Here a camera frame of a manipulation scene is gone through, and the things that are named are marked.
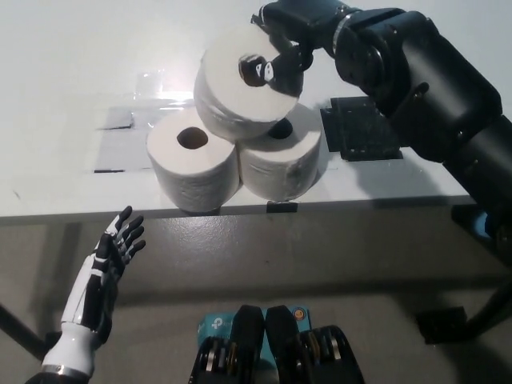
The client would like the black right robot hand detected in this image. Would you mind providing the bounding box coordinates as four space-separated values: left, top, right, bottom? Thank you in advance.
238 0 350 87

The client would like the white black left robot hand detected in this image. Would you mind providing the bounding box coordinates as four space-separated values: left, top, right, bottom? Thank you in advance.
42 206 147 379

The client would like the white toilet paper roll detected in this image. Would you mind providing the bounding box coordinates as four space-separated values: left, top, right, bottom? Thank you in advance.
146 110 238 213
235 104 323 202
193 26 307 141

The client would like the black left robot body block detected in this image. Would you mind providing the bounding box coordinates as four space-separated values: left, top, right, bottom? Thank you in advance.
187 304 268 384

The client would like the black tape patch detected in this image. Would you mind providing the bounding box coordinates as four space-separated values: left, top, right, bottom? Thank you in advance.
319 95 403 162

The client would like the teal router box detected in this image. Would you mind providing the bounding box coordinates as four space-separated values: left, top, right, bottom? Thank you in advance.
198 306 311 373

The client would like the clear plastic sheet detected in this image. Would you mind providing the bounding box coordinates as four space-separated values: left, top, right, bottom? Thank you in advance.
94 106 161 174

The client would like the clear plastic tape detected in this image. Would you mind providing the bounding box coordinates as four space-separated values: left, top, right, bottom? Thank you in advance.
135 70 197 106

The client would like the blue round object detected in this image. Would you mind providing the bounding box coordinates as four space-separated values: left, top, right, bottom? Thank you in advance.
474 211 491 238

